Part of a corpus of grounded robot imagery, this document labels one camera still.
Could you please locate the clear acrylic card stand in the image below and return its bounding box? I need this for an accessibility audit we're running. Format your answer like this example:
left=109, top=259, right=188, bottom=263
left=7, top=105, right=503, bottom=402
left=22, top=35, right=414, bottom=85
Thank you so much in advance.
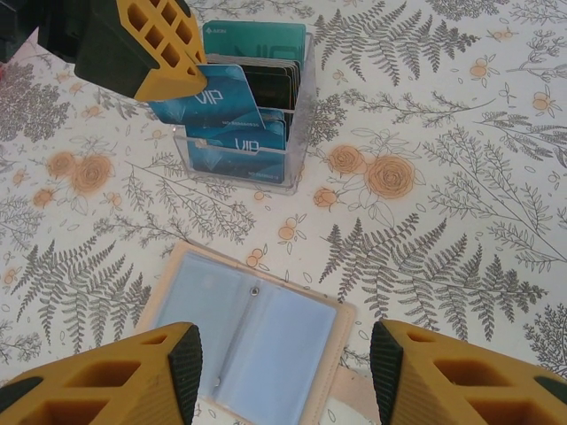
left=171, top=20, right=316, bottom=196

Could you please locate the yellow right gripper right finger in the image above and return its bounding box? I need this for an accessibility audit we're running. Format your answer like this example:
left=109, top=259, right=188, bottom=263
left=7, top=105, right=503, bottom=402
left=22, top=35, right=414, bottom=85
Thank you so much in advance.
left=369, top=321, right=567, bottom=425

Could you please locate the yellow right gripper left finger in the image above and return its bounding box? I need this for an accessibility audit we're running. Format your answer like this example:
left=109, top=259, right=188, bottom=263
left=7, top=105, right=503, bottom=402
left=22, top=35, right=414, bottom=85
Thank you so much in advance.
left=0, top=322, right=204, bottom=425

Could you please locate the beige card holder wallet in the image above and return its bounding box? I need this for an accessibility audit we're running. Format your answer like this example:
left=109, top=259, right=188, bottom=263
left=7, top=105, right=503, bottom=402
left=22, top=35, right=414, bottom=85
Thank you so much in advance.
left=132, top=241, right=358, bottom=425

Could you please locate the green card stack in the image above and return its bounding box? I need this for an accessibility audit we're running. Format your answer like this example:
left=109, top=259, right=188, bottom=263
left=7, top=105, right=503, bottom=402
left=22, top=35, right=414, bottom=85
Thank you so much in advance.
left=202, top=20, right=307, bottom=72

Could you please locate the blue card stack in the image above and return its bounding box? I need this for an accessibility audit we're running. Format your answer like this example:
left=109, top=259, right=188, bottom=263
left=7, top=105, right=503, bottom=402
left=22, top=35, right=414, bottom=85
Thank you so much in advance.
left=185, top=108, right=289, bottom=183

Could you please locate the blue VIP card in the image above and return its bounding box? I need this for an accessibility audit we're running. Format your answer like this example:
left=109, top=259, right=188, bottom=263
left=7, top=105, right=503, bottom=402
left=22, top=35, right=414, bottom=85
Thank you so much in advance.
left=147, top=64, right=267, bottom=130

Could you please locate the black card stack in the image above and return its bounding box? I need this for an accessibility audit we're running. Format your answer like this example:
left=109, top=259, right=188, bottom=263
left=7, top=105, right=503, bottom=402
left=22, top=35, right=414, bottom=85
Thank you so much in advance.
left=207, top=55, right=302, bottom=112

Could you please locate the floral fern print tablecloth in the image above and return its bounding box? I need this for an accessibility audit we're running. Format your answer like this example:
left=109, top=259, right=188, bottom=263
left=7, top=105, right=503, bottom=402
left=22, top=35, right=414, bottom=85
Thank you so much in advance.
left=0, top=0, right=567, bottom=425

